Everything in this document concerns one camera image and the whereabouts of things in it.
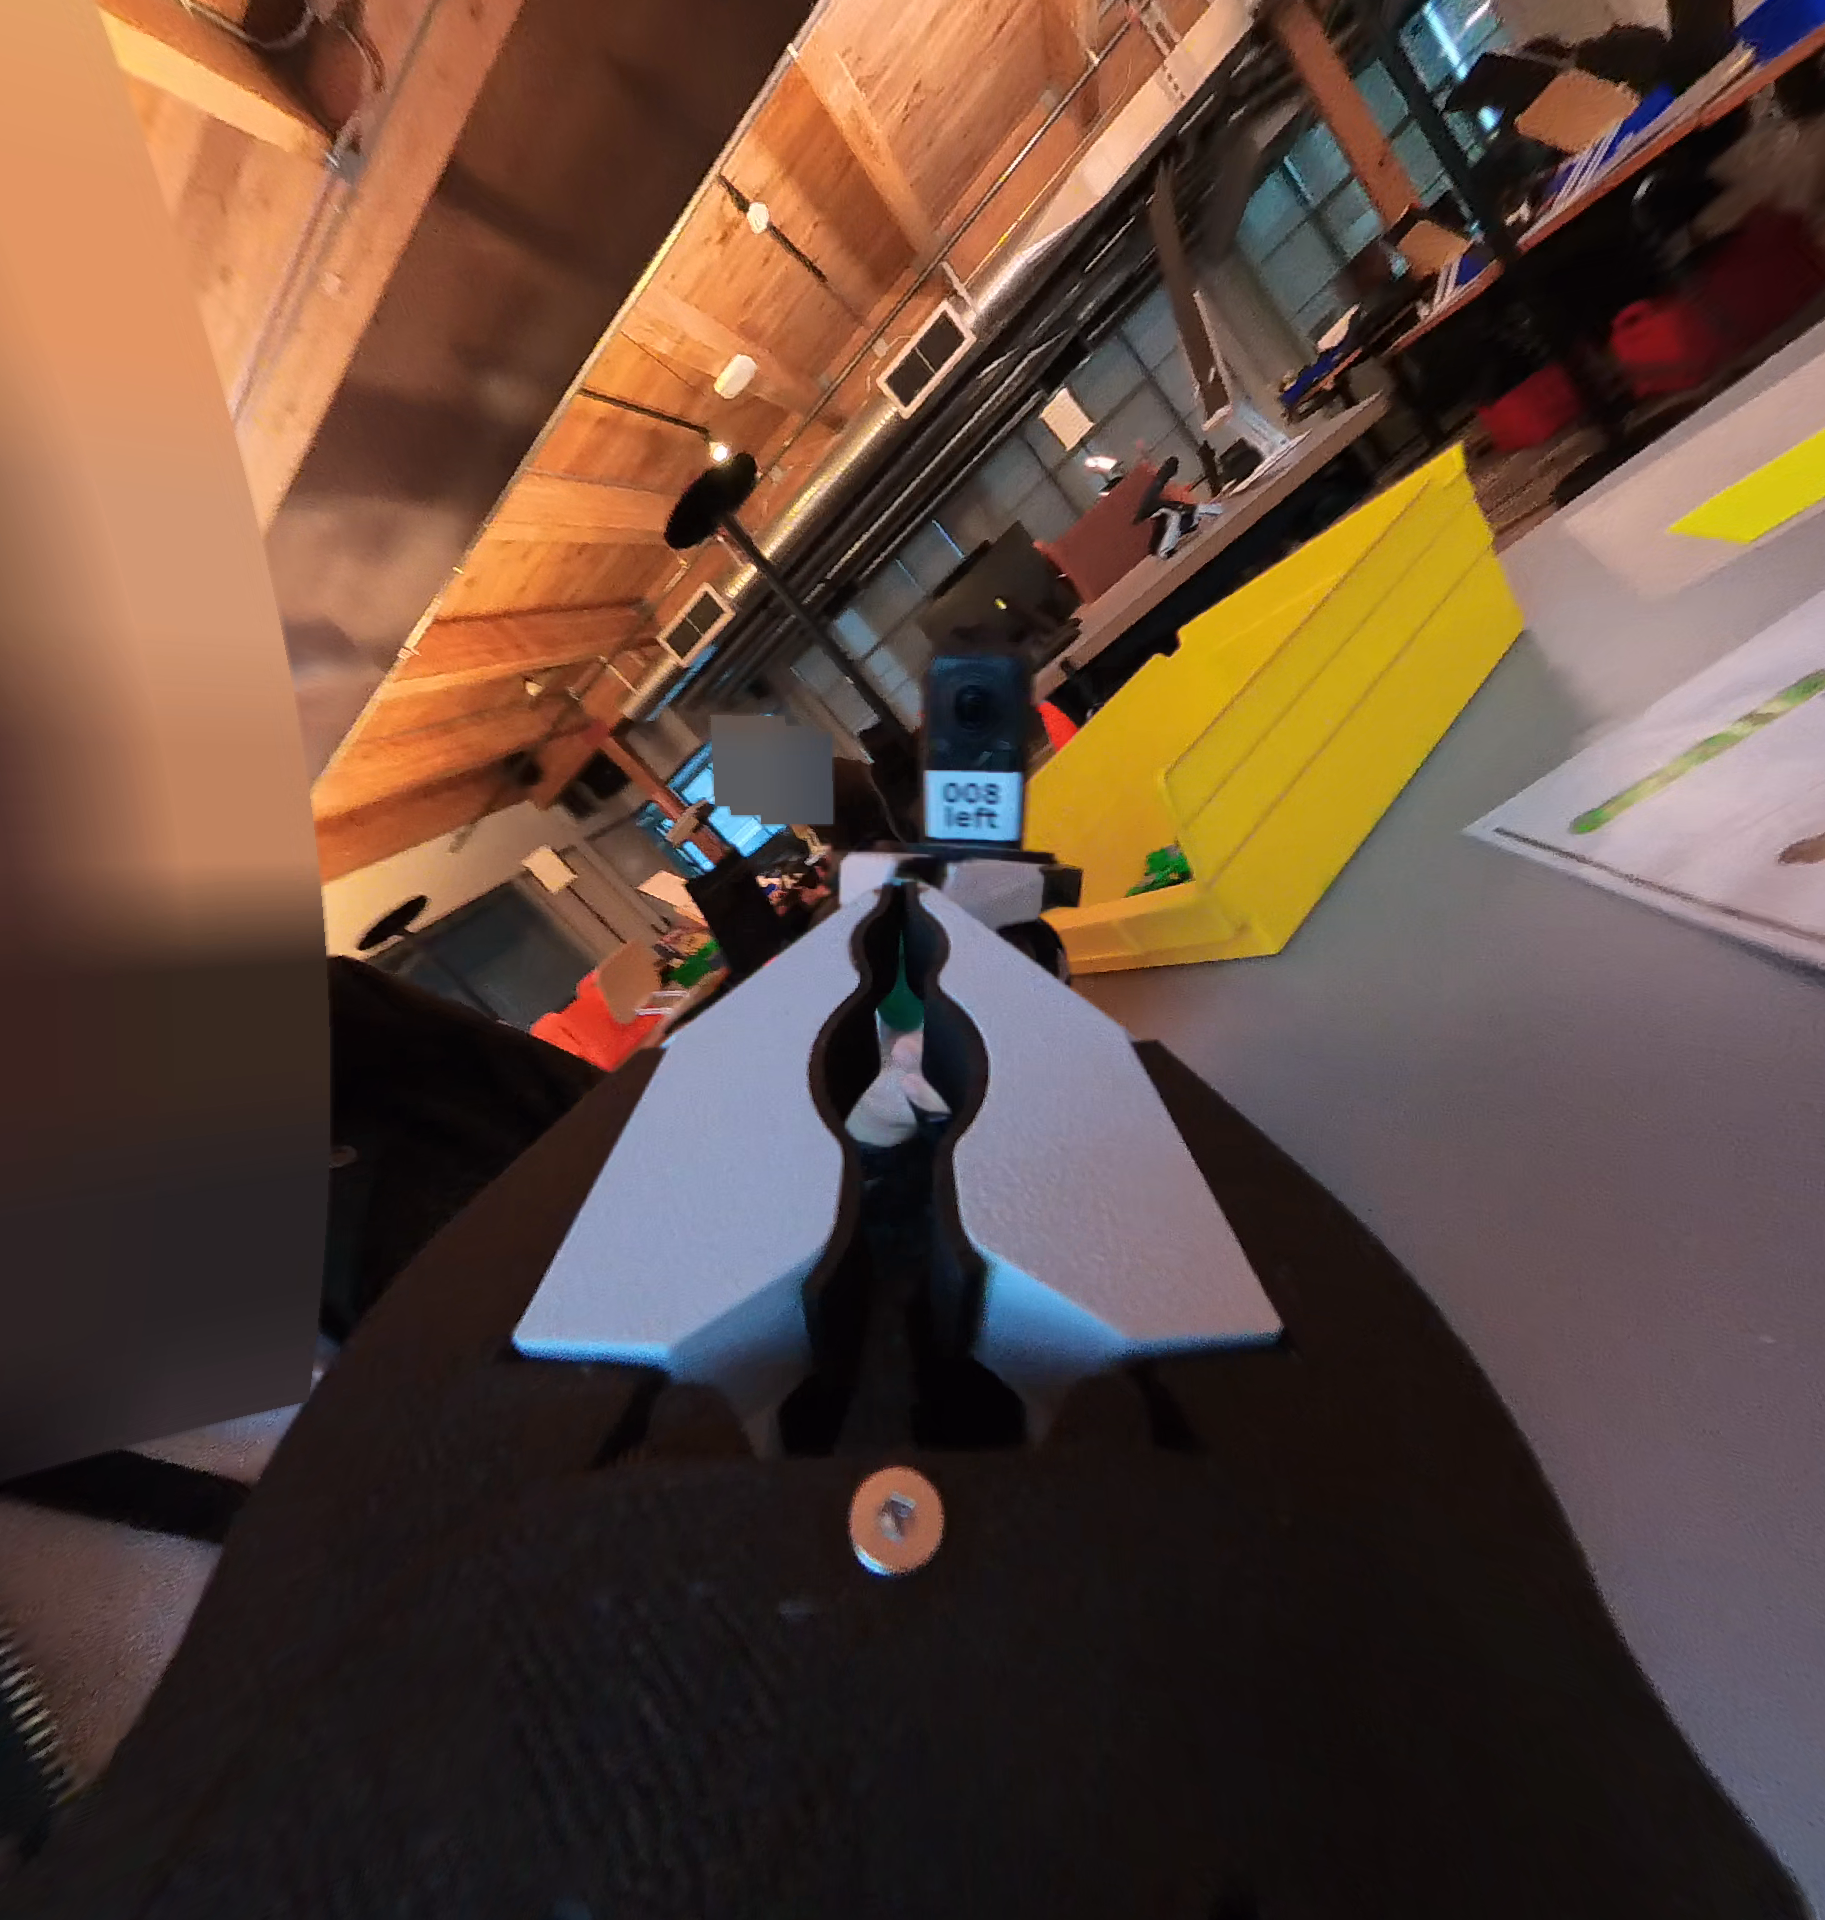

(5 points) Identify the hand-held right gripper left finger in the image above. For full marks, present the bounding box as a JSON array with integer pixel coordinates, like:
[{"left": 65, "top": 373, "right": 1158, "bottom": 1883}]
[{"left": 513, "top": 883, "right": 906, "bottom": 1454}]

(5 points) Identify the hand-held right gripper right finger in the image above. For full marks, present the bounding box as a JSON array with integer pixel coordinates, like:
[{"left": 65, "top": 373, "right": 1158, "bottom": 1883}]
[{"left": 909, "top": 883, "right": 1286, "bottom": 1448}]

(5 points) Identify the dark green toy leaf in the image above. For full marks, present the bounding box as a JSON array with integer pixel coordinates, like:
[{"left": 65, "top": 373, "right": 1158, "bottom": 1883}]
[{"left": 874, "top": 899, "right": 931, "bottom": 1038}]

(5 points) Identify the yellow plastic bin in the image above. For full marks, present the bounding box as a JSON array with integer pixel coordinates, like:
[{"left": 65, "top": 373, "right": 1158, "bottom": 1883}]
[{"left": 1025, "top": 442, "right": 1526, "bottom": 978}]

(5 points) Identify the grey desk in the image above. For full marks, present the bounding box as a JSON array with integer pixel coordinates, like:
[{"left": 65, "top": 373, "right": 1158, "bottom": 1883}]
[{"left": 1069, "top": 284, "right": 1825, "bottom": 1920}]

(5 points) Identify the black pendant lamp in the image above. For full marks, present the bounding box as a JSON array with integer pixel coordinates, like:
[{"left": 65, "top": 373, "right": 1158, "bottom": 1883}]
[{"left": 662, "top": 451, "right": 760, "bottom": 556}]

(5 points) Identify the red bag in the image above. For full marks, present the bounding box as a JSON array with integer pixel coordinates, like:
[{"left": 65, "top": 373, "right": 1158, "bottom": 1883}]
[
  {"left": 1603, "top": 291, "right": 1724, "bottom": 398},
  {"left": 1474, "top": 361, "right": 1590, "bottom": 452}
]

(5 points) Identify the toy instruction booklet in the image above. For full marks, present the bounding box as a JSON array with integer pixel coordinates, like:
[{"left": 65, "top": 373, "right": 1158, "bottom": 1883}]
[{"left": 1464, "top": 562, "right": 1825, "bottom": 984}]

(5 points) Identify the yellow paper sheet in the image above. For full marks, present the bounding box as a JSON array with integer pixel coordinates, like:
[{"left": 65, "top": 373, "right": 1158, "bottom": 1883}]
[{"left": 1667, "top": 396, "right": 1825, "bottom": 545}]

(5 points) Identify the silver air duct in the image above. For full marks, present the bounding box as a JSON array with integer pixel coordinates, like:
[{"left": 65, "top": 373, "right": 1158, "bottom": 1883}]
[{"left": 612, "top": 209, "right": 1110, "bottom": 722}]

